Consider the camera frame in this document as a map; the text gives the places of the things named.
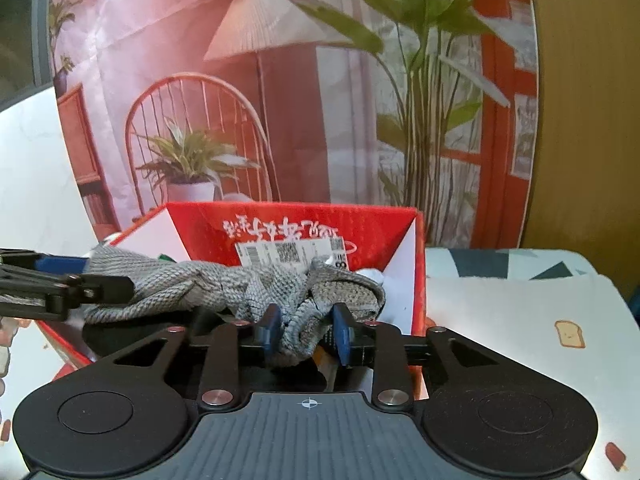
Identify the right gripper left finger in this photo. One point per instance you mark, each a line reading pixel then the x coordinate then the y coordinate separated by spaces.
pixel 232 348

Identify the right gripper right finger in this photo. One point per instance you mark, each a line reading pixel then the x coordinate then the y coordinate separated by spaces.
pixel 380 347

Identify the red strawberry cardboard box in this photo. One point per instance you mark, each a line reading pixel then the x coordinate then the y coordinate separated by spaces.
pixel 389 241

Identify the black sleep eye mask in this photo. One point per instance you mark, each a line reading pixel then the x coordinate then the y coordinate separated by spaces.
pixel 184 371

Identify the grey knitted cloth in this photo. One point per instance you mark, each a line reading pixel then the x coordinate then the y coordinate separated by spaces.
pixel 305 299

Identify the living room printed backdrop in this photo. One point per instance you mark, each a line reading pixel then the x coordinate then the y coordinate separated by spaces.
pixel 428 104

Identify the cartoon bear table cloth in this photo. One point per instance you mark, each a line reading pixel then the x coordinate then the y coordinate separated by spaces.
pixel 552 311

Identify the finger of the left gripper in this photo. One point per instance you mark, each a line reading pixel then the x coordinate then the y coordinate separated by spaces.
pixel 43 287

